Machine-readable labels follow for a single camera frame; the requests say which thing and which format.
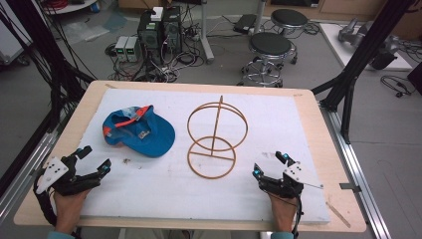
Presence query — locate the black round stool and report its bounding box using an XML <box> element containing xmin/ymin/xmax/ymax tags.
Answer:
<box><xmin>239</xmin><ymin>31</ymin><xmax>299</xmax><ymax>89</ymax></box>
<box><xmin>270</xmin><ymin>8</ymin><xmax>311</xmax><ymax>38</ymax></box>

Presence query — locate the thin wooden stick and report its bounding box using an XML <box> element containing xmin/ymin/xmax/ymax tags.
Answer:
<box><xmin>325</xmin><ymin>201</ymin><xmax>352</xmax><ymax>229</ymax></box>

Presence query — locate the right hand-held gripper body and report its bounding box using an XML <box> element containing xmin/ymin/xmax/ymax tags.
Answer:
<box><xmin>259</xmin><ymin>161</ymin><xmax>324</xmax><ymax>200</ymax></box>

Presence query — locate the hand-held gripper cable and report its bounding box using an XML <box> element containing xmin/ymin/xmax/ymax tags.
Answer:
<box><xmin>291</xmin><ymin>194</ymin><xmax>305</xmax><ymax>239</ymax></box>
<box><xmin>32</xmin><ymin>177</ymin><xmax>58</xmax><ymax>228</ymax></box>

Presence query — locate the wooden ring hat stand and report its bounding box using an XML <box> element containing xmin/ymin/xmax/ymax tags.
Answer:
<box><xmin>186</xmin><ymin>95</ymin><xmax>250</xmax><ymax>180</ymax></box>

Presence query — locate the left hand-held gripper cable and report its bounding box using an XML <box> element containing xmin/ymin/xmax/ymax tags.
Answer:
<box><xmin>32</xmin><ymin>177</ymin><xmax>58</xmax><ymax>228</ymax></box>

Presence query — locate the aluminium rail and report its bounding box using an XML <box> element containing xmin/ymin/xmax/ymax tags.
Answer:
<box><xmin>318</xmin><ymin>102</ymin><xmax>393</xmax><ymax>239</ymax></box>
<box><xmin>0</xmin><ymin>129</ymin><xmax>60</xmax><ymax>218</ymax></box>

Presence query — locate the white platform board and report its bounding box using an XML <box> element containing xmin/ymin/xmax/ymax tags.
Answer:
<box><xmin>318</xmin><ymin>22</ymin><xmax>413</xmax><ymax>72</ymax></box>

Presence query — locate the clear plastic sheet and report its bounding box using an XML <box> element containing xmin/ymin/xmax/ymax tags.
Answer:
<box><xmin>60</xmin><ymin>20</ymin><xmax>111</xmax><ymax>43</ymax></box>

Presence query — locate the flat black box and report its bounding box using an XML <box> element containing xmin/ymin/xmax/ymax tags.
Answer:
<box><xmin>232</xmin><ymin>13</ymin><xmax>257</xmax><ymax>35</ymax></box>

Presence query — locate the tangle of floor cables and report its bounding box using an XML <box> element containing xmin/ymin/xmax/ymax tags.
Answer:
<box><xmin>105</xmin><ymin>43</ymin><xmax>207</xmax><ymax>84</ymax></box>

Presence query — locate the right hand-held gripper cable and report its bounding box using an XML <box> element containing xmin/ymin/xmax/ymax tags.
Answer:
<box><xmin>291</xmin><ymin>194</ymin><xmax>305</xmax><ymax>239</ymax></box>

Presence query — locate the white foam mat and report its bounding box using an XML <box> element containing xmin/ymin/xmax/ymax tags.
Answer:
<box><xmin>79</xmin><ymin>87</ymin><xmax>331</xmax><ymax>225</ymax></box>

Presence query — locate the person's left hand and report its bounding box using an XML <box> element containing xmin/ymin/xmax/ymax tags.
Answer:
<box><xmin>53</xmin><ymin>188</ymin><xmax>92</xmax><ymax>234</ymax></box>

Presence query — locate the grey power supply unit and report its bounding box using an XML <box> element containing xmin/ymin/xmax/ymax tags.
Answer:
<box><xmin>113</xmin><ymin>35</ymin><xmax>129</xmax><ymax>63</ymax></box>
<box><xmin>125</xmin><ymin>36</ymin><xmax>142</xmax><ymax>64</ymax></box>

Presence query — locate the black metal frame stand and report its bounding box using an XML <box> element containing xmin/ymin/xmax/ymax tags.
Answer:
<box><xmin>0</xmin><ymin>0</ymin><xmax>97</xmax><ymax>133</ymax></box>
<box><xmin>311</xmin><ymin>0</ymin><xmax>418</xmax><ymax>144</ymax></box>

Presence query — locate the small metal bracket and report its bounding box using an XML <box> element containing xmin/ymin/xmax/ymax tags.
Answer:
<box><xmin>338</xmin><ymin>182</ymin><xmax>362</xmax><ymax>194</ymax></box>

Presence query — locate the grey metal post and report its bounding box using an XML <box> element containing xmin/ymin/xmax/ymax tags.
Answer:
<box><xmin>198</xmin><ymin>0</ymin><xmax>216</xmax><ymax>65</ymax></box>

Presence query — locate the black computer tower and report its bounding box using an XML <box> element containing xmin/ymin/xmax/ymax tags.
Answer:
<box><xmin>136</xmin><ymin>11</ymin><xmax>164</xmax><ymax>65</ymax></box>
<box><xmin>161</xmin><ymin>5</ymin><xmax>184</xmax><ymax>56</ymax></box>

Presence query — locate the blue cap with orange strap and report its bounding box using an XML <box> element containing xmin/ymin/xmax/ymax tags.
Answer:
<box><xmin>102</xmin><ymin>105</ymin><xmax>176</xmax><ymax>158</ymax></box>

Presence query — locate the small white box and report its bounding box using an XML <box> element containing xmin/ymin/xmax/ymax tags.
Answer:
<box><xmin>150</xmin><ymin>6</ymin><xmax>165</xmax><ymax>23</ymax></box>

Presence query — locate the person's right hand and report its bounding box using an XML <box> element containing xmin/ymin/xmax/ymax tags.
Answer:
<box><xmin>269</xmin><ymin>193</ymin><xmax>299</xmax><ymax>233</ymax></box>

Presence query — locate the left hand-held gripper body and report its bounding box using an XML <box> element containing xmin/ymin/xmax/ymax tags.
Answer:
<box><xmin>35</xmin><ymin>154</ymin><xmax>103</xmax><ymax>197</ymax></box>

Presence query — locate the black floor cable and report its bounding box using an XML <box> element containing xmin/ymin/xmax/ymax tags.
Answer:
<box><xmin>379</xmin><ymin>75</ymin><xmax>413</xmax><ymax>99</ymax></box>

